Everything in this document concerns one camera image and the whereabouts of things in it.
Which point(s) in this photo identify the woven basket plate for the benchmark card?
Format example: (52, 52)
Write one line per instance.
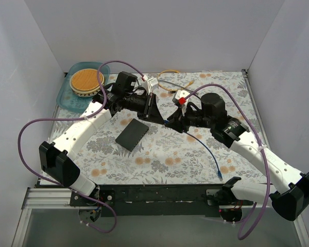
(84, 83)

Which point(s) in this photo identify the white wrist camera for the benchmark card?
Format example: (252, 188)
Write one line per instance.
(149, 84)
(179, 99)

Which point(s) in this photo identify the aluminium frame rail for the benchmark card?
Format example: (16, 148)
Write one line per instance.
(39, 198)

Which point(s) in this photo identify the teal plastic tray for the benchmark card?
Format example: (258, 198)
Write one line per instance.
(66, 99)

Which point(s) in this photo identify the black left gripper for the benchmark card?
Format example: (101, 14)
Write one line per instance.
(149, 106)

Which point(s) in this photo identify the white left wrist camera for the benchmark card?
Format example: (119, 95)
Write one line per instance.
(149, 84)

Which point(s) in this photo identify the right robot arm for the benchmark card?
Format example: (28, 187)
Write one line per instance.
(288, 189)

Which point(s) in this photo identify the floral table mat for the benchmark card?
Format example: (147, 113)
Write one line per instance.
(164, 156)

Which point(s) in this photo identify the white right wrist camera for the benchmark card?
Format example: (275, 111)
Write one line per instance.
(179, 99)

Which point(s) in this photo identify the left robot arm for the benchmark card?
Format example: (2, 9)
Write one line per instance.
(57, 158)

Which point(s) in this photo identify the black network switch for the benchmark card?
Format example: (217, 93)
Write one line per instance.
(132, 134)

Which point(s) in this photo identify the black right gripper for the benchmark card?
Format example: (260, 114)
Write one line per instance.
(183, 121)

